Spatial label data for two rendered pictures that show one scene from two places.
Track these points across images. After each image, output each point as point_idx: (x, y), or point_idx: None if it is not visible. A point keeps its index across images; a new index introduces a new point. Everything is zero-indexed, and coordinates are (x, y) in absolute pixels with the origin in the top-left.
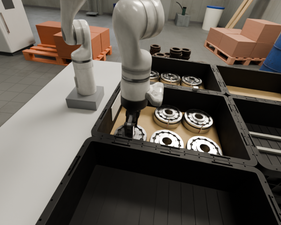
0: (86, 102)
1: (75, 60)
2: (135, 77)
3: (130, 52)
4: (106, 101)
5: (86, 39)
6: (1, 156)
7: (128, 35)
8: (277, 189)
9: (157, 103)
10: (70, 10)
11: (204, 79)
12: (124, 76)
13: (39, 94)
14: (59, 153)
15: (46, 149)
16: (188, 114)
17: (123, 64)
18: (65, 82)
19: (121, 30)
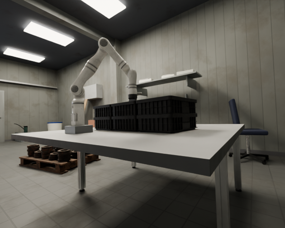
0: (87, 125)
1: (79, 102)
2: (135, 86)
3: (135, 78)
4: None
5: (83, 92)
6: (86, 138)
7: (135, 74)
8: None
9: (141, 93)
10: (88, 77)
11: None
12: (132, 86)
13: (38, 136)
14: (109, 134)
15: (101, 135)
16: None
17: (132, 83)
18: (42, 134)
19: (133, 73)
